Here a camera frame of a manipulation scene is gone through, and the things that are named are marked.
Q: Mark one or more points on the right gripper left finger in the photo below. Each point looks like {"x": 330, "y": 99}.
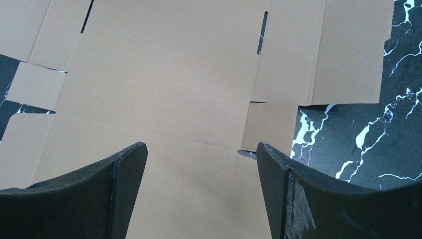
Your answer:
{"x": 93, "y": 202}

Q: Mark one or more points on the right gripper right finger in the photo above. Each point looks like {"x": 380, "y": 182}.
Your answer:
{"x": 303, "y": 203}

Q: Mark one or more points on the brown cardboard box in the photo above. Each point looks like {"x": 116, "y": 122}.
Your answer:
{"x": 195, "y": 80}

